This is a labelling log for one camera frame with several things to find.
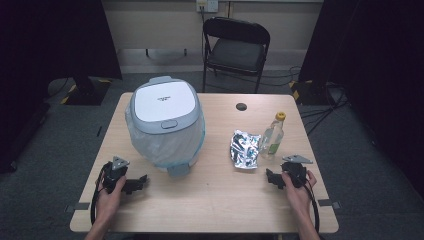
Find clear yellow-capped plastic bottle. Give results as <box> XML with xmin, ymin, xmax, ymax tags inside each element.
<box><xmin>258</xmin><ymin>111</ymin><xmax>287</xmax><ymax>160</ymax></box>

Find crumpled silver foil wrapper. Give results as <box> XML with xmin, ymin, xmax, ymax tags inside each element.
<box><xmin>229</xmin><ymin>129</ymin><xmax>262</xmax><ymax>170</ymax></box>

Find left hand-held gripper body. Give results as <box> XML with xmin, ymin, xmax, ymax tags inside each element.
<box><xmin>100</xmin><ymin>155</ymin><xmax>131</xmax><ymax>195</ymax></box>

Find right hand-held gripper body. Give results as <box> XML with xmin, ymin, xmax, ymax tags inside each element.
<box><xmin>280</xmin><ymin>153</ymin><xmax>314</xmax><ymax>189</ymax></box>

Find grey tape strip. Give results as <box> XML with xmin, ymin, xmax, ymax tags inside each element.
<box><xmin>316</xmin><ymin>198</ymin><xmax>342</xmax><ymax>210</ymax></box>
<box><xmin>64</xmin><ymin>201</ymin><xmax>91</xmax><ymax>214</ymax></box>

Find person's left hand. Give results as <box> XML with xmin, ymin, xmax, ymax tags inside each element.
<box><xmin>95</xmin><ymin>174</ymin><xmax>128</xmax><ymax>218</ymax></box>

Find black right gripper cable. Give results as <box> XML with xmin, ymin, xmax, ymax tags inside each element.
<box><xmin>300</xmin><ymin>180</ymin><xmax>321</xmax><ymax>235</ymax></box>

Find person's right hand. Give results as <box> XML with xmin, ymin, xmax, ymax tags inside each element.
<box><xmin>281</xmin><ymin>169</ymin><xmax>318</xmax><ymax>218</ymax></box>

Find black curtain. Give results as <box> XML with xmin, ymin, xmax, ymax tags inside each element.
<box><xmin>297</xmin><ymin>0</ymin><xmax>424</xmax><ymax>198</ymax></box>
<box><xmin>0</xmin><ymin>0</ymin><xmax>123</xmax><ymax>174</ymax></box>

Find white wall outlet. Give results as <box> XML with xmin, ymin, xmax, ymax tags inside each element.
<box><xmin>195</xmin><ymin>0</ymin><xmax>220</xmax><ymax>14</ymax></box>

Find black striped stand base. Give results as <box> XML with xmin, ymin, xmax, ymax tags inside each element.
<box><xmin>288</xmin><ymin>79</ymin><xmax>335</xmax><ymax>107</ymax></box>
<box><xmin>59</xmin><ymin>76</ymin><xmax>113</xmax><ymax>107</ymax></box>

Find translucent trash bag liner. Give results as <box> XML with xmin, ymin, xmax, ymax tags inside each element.
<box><xmin>124</xmin><ymin>103</ymin><xmax>207</xmax><ymax>170</ymax></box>

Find black floor cables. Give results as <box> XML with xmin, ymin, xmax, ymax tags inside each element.
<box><xmin>259</xmin><ymin>65</ymin><xmax>352</xmax><ymax>136</ymax></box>

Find black folding chair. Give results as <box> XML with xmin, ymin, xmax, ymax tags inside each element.
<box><xmin>201</xmin><ymin>16</ymin><xmax>272</xmax><ymax>95</ymax></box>

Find black outlet cable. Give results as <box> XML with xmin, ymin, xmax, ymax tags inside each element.
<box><xmin>199</xmin><ymin>5</ymin><xmax>206</xmax><ymax>58</ymax></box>

